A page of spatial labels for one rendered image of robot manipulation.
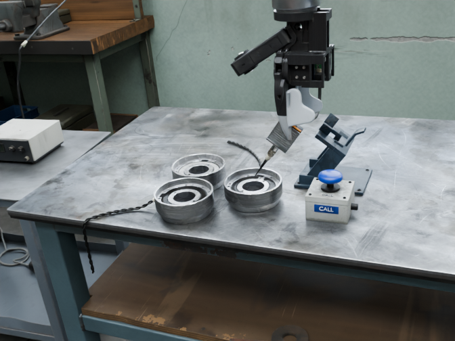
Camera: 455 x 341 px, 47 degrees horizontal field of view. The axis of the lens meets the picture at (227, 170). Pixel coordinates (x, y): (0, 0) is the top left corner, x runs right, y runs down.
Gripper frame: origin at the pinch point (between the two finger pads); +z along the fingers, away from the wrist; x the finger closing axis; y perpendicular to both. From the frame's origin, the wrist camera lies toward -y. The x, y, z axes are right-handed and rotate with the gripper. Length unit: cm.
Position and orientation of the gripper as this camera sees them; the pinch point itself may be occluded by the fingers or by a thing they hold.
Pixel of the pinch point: (288, 128)
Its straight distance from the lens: 90.6
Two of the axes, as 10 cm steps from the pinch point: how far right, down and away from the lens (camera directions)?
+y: 9.1, 1.0, -3.9
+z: 0.9, 9.0, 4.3
